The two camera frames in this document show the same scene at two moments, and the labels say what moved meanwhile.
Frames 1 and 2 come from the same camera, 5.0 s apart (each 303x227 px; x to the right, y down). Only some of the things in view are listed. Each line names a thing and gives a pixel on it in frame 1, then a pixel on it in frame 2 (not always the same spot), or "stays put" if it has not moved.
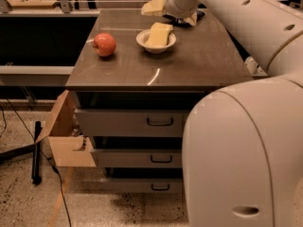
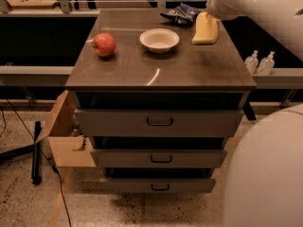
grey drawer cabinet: [133, 80] stays put
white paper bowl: [142, 37] stays put
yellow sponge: [158, 34] -> [206, 29]
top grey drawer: [131, 122] stays put
